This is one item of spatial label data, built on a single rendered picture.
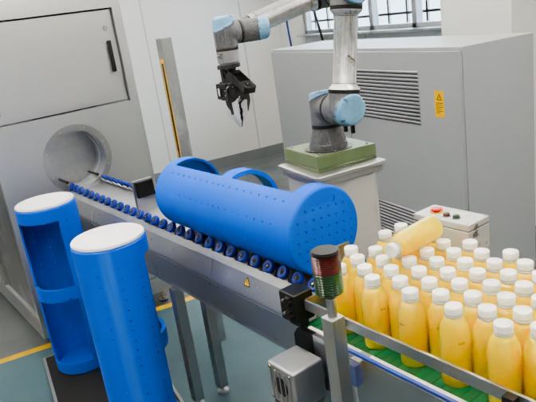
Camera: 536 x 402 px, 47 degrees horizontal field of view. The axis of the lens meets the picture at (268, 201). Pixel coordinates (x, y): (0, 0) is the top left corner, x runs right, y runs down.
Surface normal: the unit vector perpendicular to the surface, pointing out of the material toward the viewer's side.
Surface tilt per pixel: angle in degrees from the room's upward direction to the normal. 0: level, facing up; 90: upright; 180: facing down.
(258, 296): 71
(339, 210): 90
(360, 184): 90
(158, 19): 90
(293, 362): 0
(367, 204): 90
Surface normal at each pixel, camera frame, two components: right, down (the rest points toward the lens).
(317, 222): 0.60, 0.16
